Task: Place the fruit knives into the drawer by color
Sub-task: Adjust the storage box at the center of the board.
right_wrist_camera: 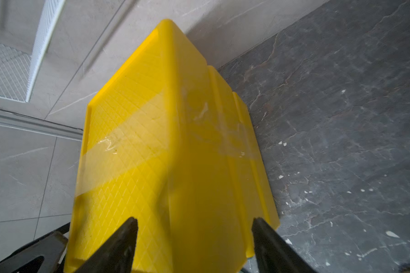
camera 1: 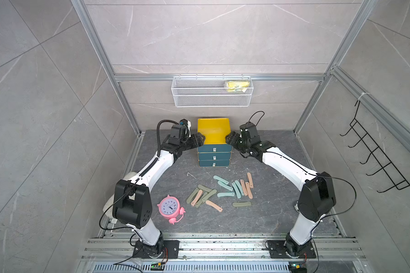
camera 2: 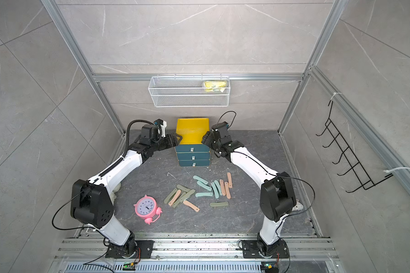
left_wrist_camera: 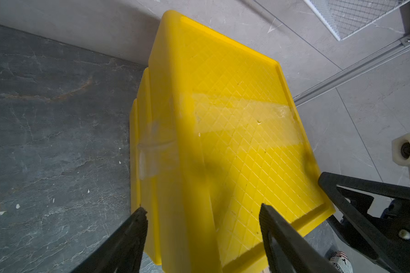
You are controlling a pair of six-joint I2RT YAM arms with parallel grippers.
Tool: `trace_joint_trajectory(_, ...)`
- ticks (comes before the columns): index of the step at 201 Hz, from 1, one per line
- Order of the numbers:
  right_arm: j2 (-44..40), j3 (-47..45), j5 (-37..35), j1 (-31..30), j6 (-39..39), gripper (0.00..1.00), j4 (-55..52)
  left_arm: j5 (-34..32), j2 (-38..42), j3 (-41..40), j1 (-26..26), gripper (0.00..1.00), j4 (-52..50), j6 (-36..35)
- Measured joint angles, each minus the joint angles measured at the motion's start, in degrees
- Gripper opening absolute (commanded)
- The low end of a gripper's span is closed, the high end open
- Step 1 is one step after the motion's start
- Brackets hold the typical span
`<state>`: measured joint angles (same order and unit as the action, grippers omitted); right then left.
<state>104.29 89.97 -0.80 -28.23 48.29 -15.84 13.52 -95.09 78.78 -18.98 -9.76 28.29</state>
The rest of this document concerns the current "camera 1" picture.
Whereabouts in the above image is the olive knife under diagonal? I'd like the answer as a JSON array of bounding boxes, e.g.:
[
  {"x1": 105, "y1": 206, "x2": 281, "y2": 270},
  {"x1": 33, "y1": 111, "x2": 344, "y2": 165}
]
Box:
[{"x1": 195, "y1": 192, "x2": 208, "y2": 208}]

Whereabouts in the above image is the pink knife cluster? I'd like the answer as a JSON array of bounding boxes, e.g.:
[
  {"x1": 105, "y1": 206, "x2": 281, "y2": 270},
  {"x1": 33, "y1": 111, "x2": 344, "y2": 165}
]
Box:
[
  {"x1": 191, "y1": 190, "x2": 203, "y2": 207},
  {"x1": 240, "y1": 179, "x2": 248, "y2": 196},
  {"x1": 245, "y1": 182, "x2": 253, "y2": 199}
]

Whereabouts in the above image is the olive knife lower right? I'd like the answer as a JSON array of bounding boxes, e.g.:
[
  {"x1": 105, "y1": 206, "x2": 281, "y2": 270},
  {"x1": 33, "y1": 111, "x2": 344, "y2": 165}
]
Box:
[{"x1": 232, "y1": 201, "x2": 252, "y2": 208}]

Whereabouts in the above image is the black wire hook rack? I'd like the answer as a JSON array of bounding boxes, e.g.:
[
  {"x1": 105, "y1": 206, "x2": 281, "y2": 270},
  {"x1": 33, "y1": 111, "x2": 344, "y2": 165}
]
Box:
[{"x1": 340, "y1": 100, "x2": 410, "y2": 193}]

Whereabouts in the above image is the teal top drawer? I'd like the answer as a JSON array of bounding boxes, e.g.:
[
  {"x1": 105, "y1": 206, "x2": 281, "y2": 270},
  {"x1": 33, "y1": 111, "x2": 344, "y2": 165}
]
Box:
[{"x1": 198, "y1": 144, "x2": 232, "y2": 153}]

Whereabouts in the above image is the yellow sponge in basket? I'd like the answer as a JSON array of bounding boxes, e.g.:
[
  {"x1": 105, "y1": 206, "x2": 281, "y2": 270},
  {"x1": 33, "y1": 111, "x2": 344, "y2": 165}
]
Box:
[{"x1": 224, "y1": 81, "x2": 251, "y2": 93}]

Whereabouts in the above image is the olive knife far left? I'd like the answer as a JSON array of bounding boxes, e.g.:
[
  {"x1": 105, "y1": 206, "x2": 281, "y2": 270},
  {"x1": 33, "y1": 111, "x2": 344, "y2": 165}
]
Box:
[{"x1": 186, "y1": 188, "x2": 199, "y2": 204}]

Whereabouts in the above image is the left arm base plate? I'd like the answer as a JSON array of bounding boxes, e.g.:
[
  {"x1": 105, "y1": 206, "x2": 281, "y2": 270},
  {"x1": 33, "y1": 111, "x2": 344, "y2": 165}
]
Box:
[{"x1": 133, "y1": 240, "x2": 180, "y2": 259}]

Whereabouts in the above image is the mint knife top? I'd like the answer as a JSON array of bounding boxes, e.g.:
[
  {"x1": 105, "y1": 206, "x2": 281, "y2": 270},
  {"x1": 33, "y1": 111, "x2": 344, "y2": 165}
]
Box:
[{"x1": 213, "y1": 175, "x2": 230, "y2": 185}]

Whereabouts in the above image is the olive knife top left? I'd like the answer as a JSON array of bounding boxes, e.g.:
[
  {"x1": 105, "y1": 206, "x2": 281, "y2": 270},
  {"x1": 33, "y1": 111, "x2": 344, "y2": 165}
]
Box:
[{"x1": 198, "y1": 184, "x2": 212, "y2": 192}]

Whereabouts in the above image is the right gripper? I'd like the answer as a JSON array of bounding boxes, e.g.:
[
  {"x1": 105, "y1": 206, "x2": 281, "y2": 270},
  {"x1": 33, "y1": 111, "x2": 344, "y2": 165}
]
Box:
[{"x1": 224, "y1": 131, "x2": 249, "y2": 154}]

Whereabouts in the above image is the white plush dog toy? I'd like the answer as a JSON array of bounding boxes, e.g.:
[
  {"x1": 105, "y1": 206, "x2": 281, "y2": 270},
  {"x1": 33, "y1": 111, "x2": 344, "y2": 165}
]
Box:
[{"x1": 102, "y1": 171, "x2": 140, "y2": 215}]

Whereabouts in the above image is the pink alarm clock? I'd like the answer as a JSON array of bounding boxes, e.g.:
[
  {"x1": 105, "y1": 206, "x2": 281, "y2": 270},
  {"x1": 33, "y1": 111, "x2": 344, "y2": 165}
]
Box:
[{"x1": 157, "y1": 195, "x2": 185, "y2": 225}]

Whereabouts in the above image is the teal middle drawer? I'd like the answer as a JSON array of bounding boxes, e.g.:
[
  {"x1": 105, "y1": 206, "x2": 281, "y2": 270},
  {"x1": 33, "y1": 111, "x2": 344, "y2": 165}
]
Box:
[{"x1": 198, "y1": 152, "x2": 232, "y2": 161}]

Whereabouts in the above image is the teal bottom drawer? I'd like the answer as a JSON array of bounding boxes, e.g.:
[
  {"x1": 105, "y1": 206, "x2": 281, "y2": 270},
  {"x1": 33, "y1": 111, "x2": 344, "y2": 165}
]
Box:
[{"x1": 199, "y1": 159, "x2": 230, "y2": 167}]

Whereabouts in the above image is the olive knife long diagonal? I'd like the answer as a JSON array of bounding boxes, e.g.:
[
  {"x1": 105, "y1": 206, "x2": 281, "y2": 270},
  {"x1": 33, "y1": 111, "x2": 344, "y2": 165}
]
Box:
[{"x1": 201, "y1": 189, "x2": 217, "y2": 202}]

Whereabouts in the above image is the mint knife vertical right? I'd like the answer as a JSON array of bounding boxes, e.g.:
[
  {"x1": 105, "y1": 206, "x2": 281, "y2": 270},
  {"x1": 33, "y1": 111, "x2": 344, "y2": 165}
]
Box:
[{"x1": 234, "y1": 180, "x2": 244, "y2": 196}]

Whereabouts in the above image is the yellow drawer cabinet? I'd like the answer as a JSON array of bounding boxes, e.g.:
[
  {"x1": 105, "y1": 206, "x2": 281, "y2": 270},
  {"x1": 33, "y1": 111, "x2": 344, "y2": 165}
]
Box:
[{"x1": 198, "y1": 118, "x2": 231, "y2": 145}]

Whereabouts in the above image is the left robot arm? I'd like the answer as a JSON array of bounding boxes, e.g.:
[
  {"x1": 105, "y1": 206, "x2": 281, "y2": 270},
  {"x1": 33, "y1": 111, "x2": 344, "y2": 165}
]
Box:
[{"x1": 103, "y1": 119, "x2": 206, "y2": 257}]

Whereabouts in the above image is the teal drawer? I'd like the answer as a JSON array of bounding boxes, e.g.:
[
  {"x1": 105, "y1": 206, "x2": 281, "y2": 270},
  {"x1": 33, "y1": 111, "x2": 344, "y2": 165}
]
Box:
[
  {"x1": 198, "y1": 152, "x2": 232, "y2": 161},
  {"x1": 199, "y1": 159, "x2": 230, "y2": 167},
  {"x1": 198, "y1": 144, "x2": 232, "y2": 153}
]

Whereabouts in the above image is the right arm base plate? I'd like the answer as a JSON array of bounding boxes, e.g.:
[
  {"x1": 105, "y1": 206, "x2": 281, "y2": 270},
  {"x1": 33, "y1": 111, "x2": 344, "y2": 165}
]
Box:
[{"x1": 265, "y1": 240, "x2": 317, "y2": 259}]

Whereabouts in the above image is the white wire wall basket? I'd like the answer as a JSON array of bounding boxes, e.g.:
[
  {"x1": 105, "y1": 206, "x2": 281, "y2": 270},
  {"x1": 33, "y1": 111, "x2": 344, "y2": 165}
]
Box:
[{"x1": 171, "y1": 76, "x2": 254, "y2": 108}]

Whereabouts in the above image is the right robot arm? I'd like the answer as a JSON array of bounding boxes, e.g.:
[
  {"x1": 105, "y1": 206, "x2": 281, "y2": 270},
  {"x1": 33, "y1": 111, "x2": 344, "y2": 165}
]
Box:
[{"x1": 225, "y1": 121, "x2": 350, "y2": 258}]

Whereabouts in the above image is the mint knife horizontal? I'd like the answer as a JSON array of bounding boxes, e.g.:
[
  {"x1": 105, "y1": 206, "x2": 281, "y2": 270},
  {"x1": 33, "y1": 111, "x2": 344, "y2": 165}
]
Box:
[{"x1": 217, "y1": 192, "x2": 235, "y2": 198}]

